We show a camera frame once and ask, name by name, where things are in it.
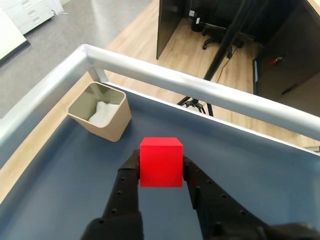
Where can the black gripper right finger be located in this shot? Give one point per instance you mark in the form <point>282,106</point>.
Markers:
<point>215,207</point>

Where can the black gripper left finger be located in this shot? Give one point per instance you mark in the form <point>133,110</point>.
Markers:
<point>122,200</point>

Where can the red cube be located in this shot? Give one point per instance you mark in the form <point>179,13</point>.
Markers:
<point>161,165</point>

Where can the beige open box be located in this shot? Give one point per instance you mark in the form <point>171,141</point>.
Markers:
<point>115,125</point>

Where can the white crumpled tissue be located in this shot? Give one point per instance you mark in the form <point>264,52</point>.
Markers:
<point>103,113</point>

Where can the black tripod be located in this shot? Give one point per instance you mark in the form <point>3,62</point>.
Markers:
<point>222,42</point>

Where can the black office chair base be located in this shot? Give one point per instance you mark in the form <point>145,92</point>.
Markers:
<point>212,38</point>

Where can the dark cabinet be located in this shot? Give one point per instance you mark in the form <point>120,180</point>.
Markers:
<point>295,50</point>

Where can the black bin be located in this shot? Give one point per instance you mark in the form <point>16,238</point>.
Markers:
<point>198,21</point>

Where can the white drawer cabinet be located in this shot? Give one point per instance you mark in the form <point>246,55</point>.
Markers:
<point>30,12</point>

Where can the silver metal rail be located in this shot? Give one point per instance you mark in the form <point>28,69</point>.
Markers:
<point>175,80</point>

